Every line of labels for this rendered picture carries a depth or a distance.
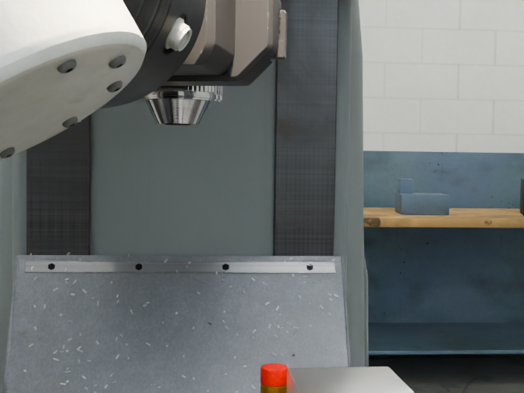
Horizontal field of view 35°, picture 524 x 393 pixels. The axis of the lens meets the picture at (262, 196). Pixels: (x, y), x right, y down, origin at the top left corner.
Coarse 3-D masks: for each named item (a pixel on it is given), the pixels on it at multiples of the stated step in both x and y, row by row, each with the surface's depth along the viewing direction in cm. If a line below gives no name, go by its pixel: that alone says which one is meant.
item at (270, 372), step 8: (264, 368) 48; (272, 368) 48; (280, 368) 48; (264, 376) 48; (272, 376) 48; (280, 376) 48; (264, 384) 48; (272, 384) 48; (280, 384) 48; (264, 392) 48; (272, 392) 48; (280, 392) 48
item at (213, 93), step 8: (160, 88) 41; (168, 88) 41; (176, 88) 41; (184, 88) 41; (192, 88) 41; (200, 88) 41; (208, 88) 42; (216, 88) 42; (152, 96) 41; (160, 96) 41; (168, 96) 41; (176, 96) 41; (184, 96) 41; (192, 96) 41; (200, 96) 41; (208, 96) 42; (216, 96) 42
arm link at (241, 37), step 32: (192, 0) 30; (224, 0) 35; (256, 0) 37; (160, 32) 28; (192, 32) 31; (224, 32) 35; (256, 32) 37; (160, 64) 30; (192, 64) 33; (224, 64) 36; (256, 64) 37; (128, 96) 31
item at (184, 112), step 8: (152, 104) 42; (160, 104) 42; (168, 104) 42; (176, 104) 42; (184, 104) 42; (192, 104) 42; (200, 104) 42; (208, 104) 43; (152, 112) 43; (160, 112) 42; (168, 112) 42; (176, 112) 42; (184, 112) 42; (192, 112) 42; (200, 112) 43; (160, 120) 42; (168, 120) 42; (176, 120) 42; (184, 120) 42; (192, 120) 42
